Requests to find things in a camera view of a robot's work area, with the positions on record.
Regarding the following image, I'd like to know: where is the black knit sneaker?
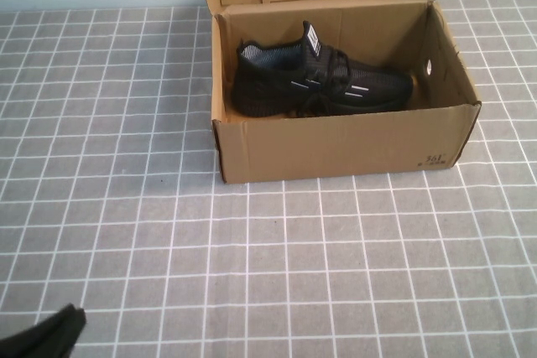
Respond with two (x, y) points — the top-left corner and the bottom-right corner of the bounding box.
(232, 20), (415, 119)

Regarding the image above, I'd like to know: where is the brown cardboard shoe box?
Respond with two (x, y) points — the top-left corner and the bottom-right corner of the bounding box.
(203, 0), (482, 184)

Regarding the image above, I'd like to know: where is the grey white checked tablecloth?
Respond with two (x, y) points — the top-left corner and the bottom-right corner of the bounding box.
(0, 0), (537, 358)

